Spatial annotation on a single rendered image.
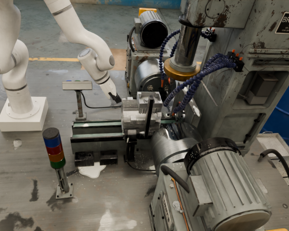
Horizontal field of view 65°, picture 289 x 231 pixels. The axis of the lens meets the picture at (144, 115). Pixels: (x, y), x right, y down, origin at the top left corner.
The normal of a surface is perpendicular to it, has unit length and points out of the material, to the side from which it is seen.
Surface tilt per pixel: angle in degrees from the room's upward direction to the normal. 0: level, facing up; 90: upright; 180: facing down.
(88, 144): 90
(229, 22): 90
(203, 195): 0
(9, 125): 90
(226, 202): 41
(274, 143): 0
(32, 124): 90
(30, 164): 0
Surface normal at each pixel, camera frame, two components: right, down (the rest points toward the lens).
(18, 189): 0.10, -0.74
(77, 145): 0.16, 0.67
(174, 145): -0.31, -0.66
